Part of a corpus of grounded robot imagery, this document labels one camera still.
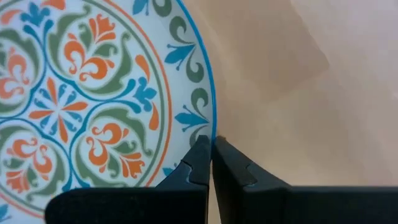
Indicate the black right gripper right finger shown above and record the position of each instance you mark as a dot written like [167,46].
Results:
[242,193]

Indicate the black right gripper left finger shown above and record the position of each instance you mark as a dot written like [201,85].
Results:
[192,174]

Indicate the blue orange floral plate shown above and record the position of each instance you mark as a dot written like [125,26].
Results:
[93,93]

